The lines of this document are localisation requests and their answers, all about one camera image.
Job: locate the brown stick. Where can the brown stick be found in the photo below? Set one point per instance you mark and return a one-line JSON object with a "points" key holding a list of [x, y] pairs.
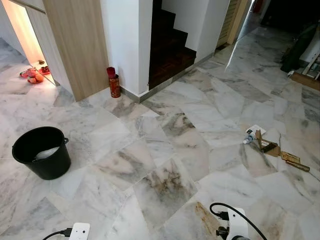
{"points": [[298, 166]]}

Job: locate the small red offering dish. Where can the small red offering dish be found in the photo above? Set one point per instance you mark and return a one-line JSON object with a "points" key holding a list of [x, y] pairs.
{"points": [[26, 73], [45, 70]]}

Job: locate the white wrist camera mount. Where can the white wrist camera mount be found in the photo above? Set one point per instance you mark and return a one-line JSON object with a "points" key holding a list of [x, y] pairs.
{"points": [[80, 231], [237, 225]]}

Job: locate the black plastic bucket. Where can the black plastic bucket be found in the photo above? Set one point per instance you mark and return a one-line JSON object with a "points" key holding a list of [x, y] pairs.
{"points": [[50, 170]]}

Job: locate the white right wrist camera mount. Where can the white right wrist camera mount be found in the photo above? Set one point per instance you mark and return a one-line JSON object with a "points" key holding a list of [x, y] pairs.
{"points": [[237, 225]]}

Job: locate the white plastic bag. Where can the white plastic bag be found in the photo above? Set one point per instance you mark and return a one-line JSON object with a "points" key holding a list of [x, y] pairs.
{"points": [[47, 152]]}

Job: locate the dark green bag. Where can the dark green bag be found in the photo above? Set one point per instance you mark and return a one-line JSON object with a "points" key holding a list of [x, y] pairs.
{"points": [[297, 47]]}

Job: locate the clear plastic bottle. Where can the clear plastic bottle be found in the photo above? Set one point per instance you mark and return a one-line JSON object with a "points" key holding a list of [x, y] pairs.
{"points": [[248, 138]]}

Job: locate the white metal rack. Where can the white metal rack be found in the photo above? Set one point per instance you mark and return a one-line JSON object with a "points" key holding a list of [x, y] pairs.
{"points": [[312, 62]]}

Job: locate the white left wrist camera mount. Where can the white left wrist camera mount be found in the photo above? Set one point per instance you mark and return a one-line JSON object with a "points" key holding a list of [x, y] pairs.
{"points": [[80, 231]]}

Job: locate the orange fruit pile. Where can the orange fruit pile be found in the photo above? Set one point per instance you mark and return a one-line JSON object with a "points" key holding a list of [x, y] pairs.
{"points": [[35, 78]]}

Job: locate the tan flat wrapper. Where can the tan flat wrapper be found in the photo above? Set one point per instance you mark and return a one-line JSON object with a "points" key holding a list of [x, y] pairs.
{"points": [[290, 156]]}

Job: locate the dark wooden staircase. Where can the dark wooden staircase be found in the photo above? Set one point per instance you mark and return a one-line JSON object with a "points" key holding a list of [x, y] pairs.
{"points": [[167, 55]]}

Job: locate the long brown cardboard box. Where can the long brown cardboard box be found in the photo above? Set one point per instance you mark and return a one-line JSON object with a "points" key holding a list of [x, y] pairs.
{"points": [[305, 80]]}

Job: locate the red cylindrical canister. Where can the red cylindrical canister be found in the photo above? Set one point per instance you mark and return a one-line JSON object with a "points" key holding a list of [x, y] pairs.
{"points": [[114, 87]]}

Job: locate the light wooden louvred door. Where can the light wooden louvred door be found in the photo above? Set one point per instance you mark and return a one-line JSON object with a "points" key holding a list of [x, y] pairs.
{"points": [[227, 22]]}

